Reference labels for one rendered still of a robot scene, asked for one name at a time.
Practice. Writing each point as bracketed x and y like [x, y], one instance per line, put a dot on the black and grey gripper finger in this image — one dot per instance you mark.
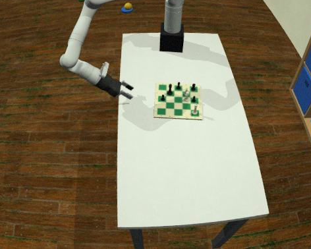
[125, 94]
[128, 86]

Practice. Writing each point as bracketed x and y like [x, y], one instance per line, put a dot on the black chess king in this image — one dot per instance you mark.
[170, 92]

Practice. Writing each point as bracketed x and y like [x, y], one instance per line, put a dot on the green and cream chessboard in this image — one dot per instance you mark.
[174, 106]

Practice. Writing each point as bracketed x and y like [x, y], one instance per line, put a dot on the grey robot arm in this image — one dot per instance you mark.
[70, 61]

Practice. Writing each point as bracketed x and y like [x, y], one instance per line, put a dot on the white chess piece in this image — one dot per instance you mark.
[194, 112]
[186, 98]

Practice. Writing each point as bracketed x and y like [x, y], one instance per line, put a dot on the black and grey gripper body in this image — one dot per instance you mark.
[103, 81]

